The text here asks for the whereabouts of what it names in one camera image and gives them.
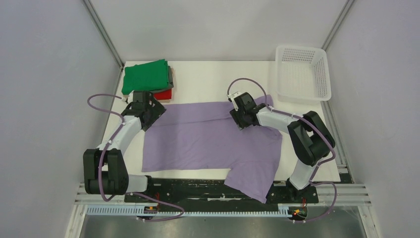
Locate red folded t-shirt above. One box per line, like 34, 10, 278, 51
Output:
154, 89, 172, 101

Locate white perforated plastic basket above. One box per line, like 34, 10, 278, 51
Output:
275, 45, 332, 105

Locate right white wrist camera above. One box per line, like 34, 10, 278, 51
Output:
227, 92, 242, 111

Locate grey folded t-shirt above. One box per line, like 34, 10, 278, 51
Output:
152, 66, 174, 94

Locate white slotted cable duct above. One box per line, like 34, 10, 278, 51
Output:
86, 205, 309, 218

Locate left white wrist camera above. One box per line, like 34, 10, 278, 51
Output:
121, 91, 134, 104

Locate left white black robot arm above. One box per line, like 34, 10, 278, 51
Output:
83, 91, 166, 202

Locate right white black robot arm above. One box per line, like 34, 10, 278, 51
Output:
228, 92, 335, 202

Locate purple t-shirt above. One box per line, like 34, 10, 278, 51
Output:
142, 102, 282, 203

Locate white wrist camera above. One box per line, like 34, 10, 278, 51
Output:
121, 91, 134, 104
227, 92, 242, 111

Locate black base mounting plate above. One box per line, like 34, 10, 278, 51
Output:
144, 177, 319, 212

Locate aluminium frame rails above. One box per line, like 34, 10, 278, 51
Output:
74, 173, 380, 238

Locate green folded t-shirt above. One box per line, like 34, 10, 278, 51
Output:
121, 59, 169, 95

